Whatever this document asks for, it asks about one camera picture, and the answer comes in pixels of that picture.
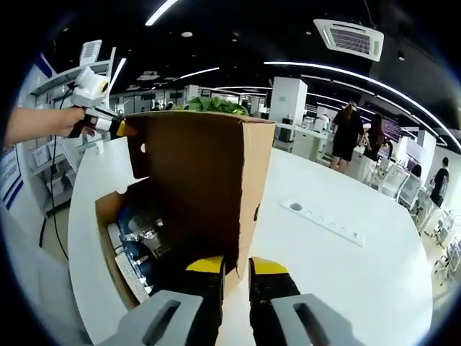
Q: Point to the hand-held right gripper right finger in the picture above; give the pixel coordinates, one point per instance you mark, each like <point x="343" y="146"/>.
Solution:
<point x="281" y="317"/>

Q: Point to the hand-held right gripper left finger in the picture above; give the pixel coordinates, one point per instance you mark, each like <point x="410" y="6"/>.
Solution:
<point x="169" y="317"/>

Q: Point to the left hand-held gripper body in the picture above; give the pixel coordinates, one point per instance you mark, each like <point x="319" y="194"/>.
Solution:
<point x="88" y="90"/>

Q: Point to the small white carton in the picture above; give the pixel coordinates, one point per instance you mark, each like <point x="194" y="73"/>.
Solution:
<point x="131" y="277"/>

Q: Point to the white-label soft item wipes packet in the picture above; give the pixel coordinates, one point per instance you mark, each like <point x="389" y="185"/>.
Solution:
<point x="137" y="252"/>

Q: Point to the brown cardboard shoe box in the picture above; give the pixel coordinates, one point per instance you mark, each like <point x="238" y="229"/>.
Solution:
<point x="194" y="173"/>

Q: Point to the person's left hand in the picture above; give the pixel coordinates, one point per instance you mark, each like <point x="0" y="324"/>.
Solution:
<point x="66" y="120"/>

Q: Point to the white paper cup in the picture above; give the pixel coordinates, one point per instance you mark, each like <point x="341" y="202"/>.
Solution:
<point x="99" y="147"/>

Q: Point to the white ribbed appliance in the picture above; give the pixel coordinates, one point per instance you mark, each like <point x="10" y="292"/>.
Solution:
<point x="90" y="54"/>

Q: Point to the grey metal shelf rack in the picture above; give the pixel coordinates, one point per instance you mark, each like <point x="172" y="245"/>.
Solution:
<point x="54" y="77"/>

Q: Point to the white table socket strip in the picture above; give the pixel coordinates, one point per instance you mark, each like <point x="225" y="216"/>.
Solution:
<point x="324" y="221"/>

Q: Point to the green plant in white pot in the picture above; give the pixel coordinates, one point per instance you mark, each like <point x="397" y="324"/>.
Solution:
<point x="216" y="104"/>

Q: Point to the grey mesh office chair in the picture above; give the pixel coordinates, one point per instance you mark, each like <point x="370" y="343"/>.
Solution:
<point x="39" y="295"/>

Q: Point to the row of white office chairs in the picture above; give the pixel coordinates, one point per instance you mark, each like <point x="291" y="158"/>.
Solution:
<point x="396" y="180"/>

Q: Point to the ceiling air conditioner unit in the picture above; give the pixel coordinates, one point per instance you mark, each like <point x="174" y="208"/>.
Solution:
<point x="349" y="37"/>

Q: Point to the long ceiling light strip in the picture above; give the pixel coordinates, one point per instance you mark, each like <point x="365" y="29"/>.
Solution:
<point x="360" y="75"/>

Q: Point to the blue striped wall poster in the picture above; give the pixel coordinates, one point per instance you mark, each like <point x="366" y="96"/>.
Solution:
<point x="11" y="180"/>

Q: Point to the purple wall screen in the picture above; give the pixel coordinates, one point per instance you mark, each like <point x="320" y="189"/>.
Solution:
<point x="390" y="130"/>

